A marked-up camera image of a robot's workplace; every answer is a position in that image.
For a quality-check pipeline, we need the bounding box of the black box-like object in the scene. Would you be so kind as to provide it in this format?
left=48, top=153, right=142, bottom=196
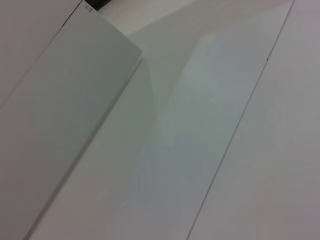
left=84, top=0, right=111, bottom=12

